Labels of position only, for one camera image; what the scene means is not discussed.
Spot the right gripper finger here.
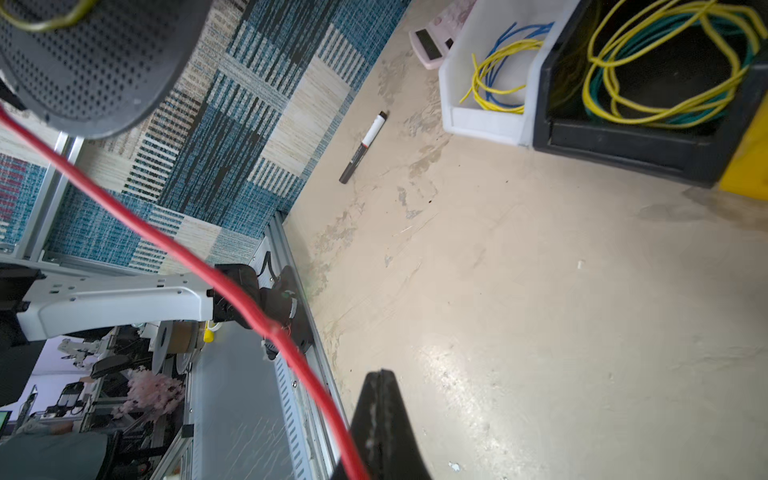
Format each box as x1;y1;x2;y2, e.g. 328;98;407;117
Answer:
350;369;431;480

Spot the red cable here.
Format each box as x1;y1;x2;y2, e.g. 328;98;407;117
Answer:
0;104;372;480

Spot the grey cable spool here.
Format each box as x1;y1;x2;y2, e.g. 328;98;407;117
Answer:
1;1;212;139

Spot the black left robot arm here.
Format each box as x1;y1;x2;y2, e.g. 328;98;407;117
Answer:
1;263;251;405

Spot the black white marker pen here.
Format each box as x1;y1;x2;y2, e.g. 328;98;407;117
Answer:
339;111;388;184

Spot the person in grey shirt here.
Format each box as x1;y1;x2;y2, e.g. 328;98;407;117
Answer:
1;432;110;479

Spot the pink calculator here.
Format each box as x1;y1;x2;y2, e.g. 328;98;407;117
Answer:
409;0;476;70

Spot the black plastic bin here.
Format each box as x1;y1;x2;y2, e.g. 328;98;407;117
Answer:
533;1;767;186

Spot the white plastic bin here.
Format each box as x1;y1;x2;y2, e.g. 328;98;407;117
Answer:
439;1;578;147

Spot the yellow plastic bin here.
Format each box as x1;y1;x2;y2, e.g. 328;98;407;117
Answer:
718;99;768;201

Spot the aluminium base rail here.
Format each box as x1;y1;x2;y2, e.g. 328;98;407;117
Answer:
149;209;355;480

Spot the blue cable coil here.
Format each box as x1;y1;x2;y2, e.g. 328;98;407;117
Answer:
482;21;556;112

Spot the green yellow cable coil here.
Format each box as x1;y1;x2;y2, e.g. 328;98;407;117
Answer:
580;0;768;130

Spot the yellow cable on spool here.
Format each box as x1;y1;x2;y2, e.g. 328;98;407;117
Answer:
11;0;100;34

